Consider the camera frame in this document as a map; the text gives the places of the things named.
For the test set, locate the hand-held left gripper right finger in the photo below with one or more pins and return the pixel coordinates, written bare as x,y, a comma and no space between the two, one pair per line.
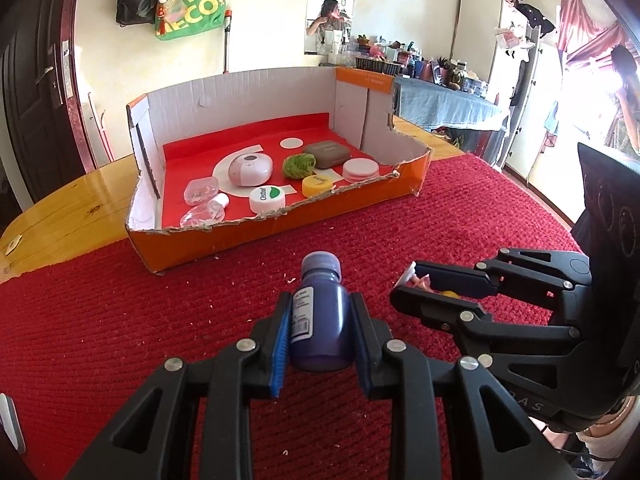
362,345

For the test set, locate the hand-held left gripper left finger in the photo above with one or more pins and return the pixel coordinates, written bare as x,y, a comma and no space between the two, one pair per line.
282,345

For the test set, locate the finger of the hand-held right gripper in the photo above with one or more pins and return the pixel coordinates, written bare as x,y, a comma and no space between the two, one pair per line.
465,282
440,310

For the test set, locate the purple plastic bottle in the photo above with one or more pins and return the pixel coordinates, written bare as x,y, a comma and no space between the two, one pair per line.
320,320

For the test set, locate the small pink white object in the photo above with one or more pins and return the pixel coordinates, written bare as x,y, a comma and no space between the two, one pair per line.
411,274

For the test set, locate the white bottle cap green label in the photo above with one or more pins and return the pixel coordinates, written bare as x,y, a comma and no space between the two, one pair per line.
267,197

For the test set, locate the yellow bottle cap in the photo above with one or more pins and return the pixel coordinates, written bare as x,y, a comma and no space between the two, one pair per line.
317,184

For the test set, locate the white and orange cardboard box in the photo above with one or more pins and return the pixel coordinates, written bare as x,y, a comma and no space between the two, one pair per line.
250,90

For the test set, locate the person's right forearm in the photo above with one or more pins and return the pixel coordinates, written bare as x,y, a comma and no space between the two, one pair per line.
607,435

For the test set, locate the red woven mat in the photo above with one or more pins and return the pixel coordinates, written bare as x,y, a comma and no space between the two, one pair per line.
150,310

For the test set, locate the small clear plastic bottle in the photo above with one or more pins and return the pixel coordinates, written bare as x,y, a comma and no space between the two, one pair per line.
205,212

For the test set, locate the white round pink-lidded container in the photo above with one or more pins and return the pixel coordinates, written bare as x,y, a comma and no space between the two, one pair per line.
360,169

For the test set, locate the clear plastic case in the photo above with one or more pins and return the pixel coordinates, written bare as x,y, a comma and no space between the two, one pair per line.
200,191

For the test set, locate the pink round case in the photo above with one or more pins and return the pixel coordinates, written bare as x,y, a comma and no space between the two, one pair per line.
250,169

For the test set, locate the table with blue cloth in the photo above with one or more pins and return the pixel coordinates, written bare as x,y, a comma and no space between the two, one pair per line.
440,105

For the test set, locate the green scrunchie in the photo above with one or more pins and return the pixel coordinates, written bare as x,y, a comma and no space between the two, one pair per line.
299,165

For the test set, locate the grey-brown rounded case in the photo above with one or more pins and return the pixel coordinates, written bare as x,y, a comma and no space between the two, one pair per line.
327,152

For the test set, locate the red paper liner white print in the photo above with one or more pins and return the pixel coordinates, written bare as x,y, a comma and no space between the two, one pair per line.
200,160

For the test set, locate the pink curtain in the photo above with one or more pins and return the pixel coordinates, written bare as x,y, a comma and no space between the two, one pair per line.
585,25

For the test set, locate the cluttered dresser with blue cloth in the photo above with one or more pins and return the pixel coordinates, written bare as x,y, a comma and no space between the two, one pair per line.
400,55

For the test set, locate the black hanging clothes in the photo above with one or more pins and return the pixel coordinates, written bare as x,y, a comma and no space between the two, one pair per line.
535,15

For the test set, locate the white wardrobe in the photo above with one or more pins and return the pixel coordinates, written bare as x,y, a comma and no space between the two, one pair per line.
480,25

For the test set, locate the white flat device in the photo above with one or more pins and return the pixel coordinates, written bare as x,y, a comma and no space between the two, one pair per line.
10,425

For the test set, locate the broom stick with orange grip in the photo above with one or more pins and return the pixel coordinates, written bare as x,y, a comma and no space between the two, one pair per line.
227,40

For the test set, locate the red hanging charm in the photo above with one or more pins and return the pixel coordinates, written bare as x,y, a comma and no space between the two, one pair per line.
165,15

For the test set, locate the green tote bag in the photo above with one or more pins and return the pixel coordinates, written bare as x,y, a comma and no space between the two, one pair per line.
200,0

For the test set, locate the dark brown door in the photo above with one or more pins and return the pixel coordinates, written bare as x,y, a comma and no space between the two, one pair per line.
30,85

